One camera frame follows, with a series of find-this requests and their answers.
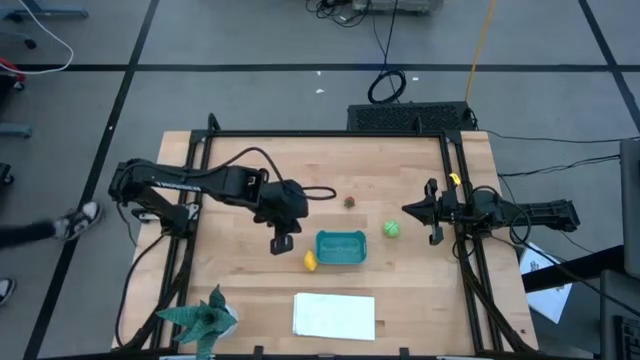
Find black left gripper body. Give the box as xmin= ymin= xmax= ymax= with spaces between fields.
xmin=252 ymin=178 xmax=310 ymax=237

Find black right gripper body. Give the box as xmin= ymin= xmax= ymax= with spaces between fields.
xmin=423 ymin=177 xmax=464 ymax=247

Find teal plastic container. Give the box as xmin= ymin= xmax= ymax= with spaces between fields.
xmin=314 ymin=229 xmax=368 ymax=266

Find white folded cloth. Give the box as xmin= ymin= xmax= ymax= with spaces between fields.
xmin=291 ymin=292 xmax=377 ymax=342

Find white paper sheets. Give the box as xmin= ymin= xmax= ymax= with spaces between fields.
xmin=518 ymin=241 xmax=575 ymax=325

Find green plant in white pot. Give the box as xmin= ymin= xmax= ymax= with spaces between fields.
xmin=155 ymin=283 xmax=240 ymax=360

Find grey equipment base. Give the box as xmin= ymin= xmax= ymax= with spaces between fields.
xmin=351 ymin=0 xmax=445 ymax=15

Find person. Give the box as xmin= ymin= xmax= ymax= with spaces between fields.
xmin=0 ymin=200 xmax=105 ymax=307

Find black keyboard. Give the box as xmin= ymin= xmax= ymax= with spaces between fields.
xmin=612 ymin=314 xmax=640 ymax=360

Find grey desk foot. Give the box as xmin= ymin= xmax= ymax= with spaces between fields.
xmin=0 ymin=123 xmax=34 ymax=140
xmin=0 ymin=0 xmax=90 ymax=22

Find red cart part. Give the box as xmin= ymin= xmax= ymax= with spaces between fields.
xmin=0 ymin=57 xmax=27 ymax=92

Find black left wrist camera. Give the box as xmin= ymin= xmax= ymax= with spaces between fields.
xmin=270 ymin=233 xmax=295 ymax=256

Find black metal table frame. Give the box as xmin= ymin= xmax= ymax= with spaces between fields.
xmin=112 ymin=112 xmax=539 ymax=360

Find black coiled floor cable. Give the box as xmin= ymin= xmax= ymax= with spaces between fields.
xmin=366 ymin=0 xmax=408 ymax=106

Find thin black floor cable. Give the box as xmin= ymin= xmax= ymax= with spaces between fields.
xmin=497 ymin=154 xmax=621 ymax=179
xmin=482 ymin=128 xmax=640 ymax=146

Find yellow floor cable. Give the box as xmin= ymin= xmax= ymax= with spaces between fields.
xmin=464 ymin=0 xmax=498 ymax=103

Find black cable bundle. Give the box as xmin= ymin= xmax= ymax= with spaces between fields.
xmin=304 ymin=0 xmax=372 ymax=29

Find white floor cable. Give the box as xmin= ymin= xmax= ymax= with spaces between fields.
xmin=0 ymin=0 xmax=75 ymax=76

